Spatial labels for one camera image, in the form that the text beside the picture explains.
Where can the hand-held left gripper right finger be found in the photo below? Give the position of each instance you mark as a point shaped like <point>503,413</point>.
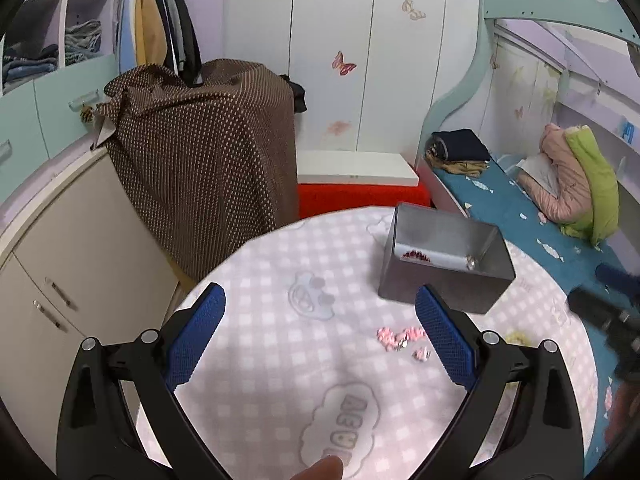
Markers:
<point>444,337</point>

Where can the folded blue jeans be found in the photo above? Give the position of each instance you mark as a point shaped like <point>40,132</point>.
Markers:
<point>27,69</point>

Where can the white board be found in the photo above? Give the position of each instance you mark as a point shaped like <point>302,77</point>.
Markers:
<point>350,167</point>

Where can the black cloth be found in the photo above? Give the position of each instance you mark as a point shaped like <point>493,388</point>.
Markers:
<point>297,95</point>

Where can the blue bed sheet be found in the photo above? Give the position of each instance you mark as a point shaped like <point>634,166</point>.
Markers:
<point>510,205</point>

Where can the folded grey-blue clothes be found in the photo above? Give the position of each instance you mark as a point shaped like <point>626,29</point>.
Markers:
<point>82,42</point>

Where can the red box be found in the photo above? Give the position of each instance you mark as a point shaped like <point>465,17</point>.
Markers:
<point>350,200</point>

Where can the tan folded clothes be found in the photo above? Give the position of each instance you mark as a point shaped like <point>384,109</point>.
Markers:
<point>460,167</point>

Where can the dark folded clothes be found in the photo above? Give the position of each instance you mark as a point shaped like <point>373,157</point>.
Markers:
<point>462,144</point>

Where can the blue clip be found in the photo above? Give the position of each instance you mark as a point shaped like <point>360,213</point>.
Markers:
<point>627,131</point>

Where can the grey metal box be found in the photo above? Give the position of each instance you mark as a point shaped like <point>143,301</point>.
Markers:
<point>440,291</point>

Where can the brown dotted cloth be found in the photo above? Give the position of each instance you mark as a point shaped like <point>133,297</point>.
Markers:
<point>210,160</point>

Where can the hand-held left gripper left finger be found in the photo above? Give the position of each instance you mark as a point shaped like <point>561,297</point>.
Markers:
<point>196,337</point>

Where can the small pink jewelry piece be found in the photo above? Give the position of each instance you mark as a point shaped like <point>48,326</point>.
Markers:
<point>421,354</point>

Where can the purple shelf unit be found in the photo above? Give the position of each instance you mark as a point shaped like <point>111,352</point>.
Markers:
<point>62,5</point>

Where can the light blue hanging garment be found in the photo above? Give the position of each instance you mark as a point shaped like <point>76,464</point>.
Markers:
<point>126,25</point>

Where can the person's left hand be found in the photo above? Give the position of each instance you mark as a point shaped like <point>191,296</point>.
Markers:
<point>317,470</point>

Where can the teal bed frame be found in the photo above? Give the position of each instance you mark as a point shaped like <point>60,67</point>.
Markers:
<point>450,105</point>

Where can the yellow butterfly sticker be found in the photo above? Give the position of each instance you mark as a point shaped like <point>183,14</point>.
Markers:
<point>412,7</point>

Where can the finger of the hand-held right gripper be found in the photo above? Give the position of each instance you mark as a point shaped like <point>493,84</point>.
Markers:
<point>592,306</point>
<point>616,277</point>

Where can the red bead jewelry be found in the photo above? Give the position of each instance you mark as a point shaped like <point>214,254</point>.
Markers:
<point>416,255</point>

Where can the yellow hanging garment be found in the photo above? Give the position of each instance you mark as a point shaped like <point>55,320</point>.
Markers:
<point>150,25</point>

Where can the brown pinecone ornament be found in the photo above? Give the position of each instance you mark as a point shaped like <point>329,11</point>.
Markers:
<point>86,115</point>

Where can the beige cabinet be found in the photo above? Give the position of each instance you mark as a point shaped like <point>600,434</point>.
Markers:
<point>75,240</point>

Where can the green jacket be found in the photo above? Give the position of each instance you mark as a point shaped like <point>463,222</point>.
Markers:
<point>597,180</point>

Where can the white wardrobe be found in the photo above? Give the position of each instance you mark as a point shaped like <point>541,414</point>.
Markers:
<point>325,10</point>

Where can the pink butterfly sticker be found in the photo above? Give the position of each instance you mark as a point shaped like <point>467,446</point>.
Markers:
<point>344,63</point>

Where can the teal drawer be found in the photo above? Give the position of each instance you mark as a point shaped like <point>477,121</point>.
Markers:
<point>65,120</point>
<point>20,130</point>

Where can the pink and green bedding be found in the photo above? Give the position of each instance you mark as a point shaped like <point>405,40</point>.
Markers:
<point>562,175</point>

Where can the dark hanging garments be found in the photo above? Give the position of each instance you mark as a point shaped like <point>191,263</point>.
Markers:
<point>180,30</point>

